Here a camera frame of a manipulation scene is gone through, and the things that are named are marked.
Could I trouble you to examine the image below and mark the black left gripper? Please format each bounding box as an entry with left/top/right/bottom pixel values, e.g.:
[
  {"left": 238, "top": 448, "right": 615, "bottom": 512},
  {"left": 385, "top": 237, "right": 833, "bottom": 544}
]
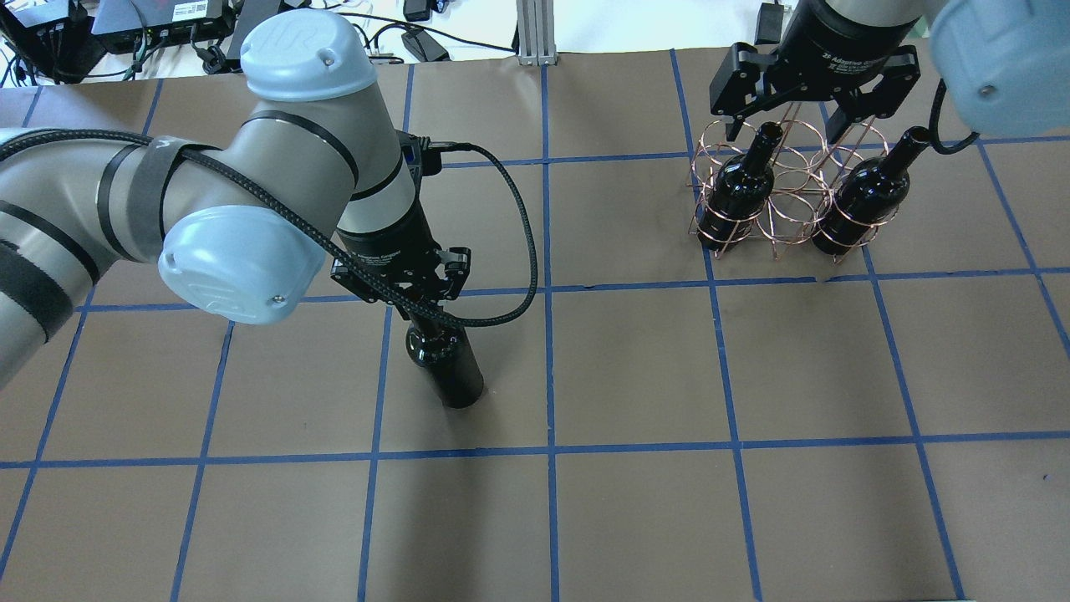
[{"left": 336, "top": 213, "right": 471, "bottom": 319}]

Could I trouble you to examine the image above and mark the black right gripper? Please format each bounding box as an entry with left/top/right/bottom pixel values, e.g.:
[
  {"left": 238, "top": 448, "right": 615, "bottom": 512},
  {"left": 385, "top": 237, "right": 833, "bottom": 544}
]
[{"left": 708, "top": 1, "right": 922, "bottom": 142}]

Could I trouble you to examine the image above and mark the dark wine bottle carried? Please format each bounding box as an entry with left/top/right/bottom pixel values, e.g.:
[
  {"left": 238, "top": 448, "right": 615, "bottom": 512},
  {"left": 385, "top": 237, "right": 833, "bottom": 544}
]
[{"left": 406, "top": 315, "right": 485, "bottom": 410}]

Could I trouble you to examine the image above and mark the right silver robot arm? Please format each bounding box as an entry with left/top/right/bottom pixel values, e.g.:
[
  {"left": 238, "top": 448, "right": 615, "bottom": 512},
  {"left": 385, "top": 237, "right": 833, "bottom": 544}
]
[{"left": 708, "top": 1, "right": 1069, "bottom": 142}]

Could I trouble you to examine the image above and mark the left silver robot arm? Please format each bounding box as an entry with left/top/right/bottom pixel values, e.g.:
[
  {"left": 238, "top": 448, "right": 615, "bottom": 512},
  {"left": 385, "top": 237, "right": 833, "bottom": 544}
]
[{"left": 1, "top": 10, "right": 471, "bottom": 384}]

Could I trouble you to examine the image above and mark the dark wine bottle in basket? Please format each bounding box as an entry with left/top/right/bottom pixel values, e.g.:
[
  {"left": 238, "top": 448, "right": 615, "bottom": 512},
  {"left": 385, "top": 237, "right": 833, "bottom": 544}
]
[{"left": 813, "top": 126, "right": 931, "bottom": 257}]

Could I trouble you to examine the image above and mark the copper wire wine basket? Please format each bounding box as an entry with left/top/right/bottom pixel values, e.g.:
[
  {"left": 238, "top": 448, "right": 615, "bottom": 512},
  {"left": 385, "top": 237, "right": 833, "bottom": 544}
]
[{"left": 688, "top": 103, "right": 895, "bottom": 259}]

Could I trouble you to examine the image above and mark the aluminium frame post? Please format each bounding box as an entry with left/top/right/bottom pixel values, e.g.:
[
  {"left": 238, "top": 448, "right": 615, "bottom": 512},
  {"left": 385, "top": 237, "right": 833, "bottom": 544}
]
[{"left": 516, "top": 0, "right": 557, "bottom": 66}]

